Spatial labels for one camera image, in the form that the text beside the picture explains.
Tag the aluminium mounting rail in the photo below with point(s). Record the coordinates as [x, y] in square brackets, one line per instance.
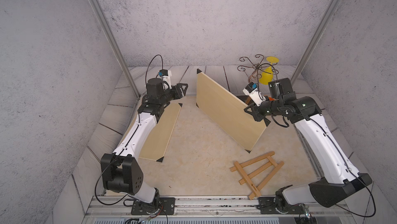
[215, 210]

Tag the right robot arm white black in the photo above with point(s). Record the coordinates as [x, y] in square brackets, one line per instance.
[341, 178]

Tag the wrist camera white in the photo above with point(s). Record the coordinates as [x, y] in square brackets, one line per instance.
[165, 75]
[253, 92]

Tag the wooden board black corners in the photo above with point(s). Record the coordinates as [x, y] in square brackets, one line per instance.
[227, 111]
[156, 144]

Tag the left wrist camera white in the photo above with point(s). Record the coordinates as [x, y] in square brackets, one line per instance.
[165, 75]

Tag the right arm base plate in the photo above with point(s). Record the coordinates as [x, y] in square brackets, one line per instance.
[267, 205]

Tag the left metal frame post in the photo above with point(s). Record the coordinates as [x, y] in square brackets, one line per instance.
[98, 11]

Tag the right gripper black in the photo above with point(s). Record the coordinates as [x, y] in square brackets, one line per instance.
[255, 109]

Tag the small wooden easel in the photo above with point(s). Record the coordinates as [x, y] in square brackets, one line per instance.
[248, 100]

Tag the metal scroll stand dark base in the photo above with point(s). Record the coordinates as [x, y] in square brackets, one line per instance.
[256, 74]

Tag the yellow plastic wine glass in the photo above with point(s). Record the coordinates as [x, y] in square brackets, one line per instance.
[268, 71]

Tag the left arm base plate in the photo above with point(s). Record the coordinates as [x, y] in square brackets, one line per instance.
[162, 206]

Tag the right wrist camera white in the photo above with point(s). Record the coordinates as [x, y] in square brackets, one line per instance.
[253, 92]

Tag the right metal frame post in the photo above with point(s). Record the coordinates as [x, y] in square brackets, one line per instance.
[325, 19]

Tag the metal frame post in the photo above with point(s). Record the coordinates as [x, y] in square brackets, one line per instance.
[98, 11]
[325, 19]

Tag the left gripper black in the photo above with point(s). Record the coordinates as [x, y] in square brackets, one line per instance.
[181, 94]

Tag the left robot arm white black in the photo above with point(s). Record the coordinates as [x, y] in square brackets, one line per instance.
[120, 170]

